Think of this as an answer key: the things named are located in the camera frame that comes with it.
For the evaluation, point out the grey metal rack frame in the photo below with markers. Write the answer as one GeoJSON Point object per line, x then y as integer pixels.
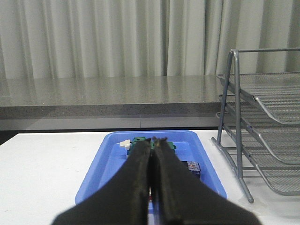
{"type": "Point", "coordinates": [230, 81]}

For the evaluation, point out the mesh tray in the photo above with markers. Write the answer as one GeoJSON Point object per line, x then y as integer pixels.
{"type": "Point", "coordinates": [273, 131]}
{"type": "Point", "coordinates": [281, 178]}
{"type": "Point", "coordinates": [276, 94]}

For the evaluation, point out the red emergency stop button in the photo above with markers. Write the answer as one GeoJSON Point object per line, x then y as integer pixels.
{"type": "Point", "coordinates": [193, 167]}

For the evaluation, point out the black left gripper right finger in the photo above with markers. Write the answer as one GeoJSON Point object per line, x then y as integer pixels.
{"type": "Point", "coordinates": [181, 199]}

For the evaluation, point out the white circuit breaker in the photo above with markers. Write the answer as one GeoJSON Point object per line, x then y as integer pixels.
{"type": "Point", "coordinates": [125, 144]}

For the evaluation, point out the blue plastic tray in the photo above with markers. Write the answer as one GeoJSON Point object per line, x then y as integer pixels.
{"type": "Point", "coordinates": [111, 156]}

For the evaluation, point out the grey pleated curtain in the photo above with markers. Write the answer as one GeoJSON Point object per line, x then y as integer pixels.
{"type": "Point", "coordinates": [112, 38]}

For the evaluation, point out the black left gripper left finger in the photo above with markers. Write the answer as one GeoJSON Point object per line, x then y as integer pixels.
{"type": "Point", "coordinates": [123, 200]}

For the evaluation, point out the green terminal block module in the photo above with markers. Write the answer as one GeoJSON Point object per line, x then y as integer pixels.
{"type": "Point", "coordinates": [139, 139]}

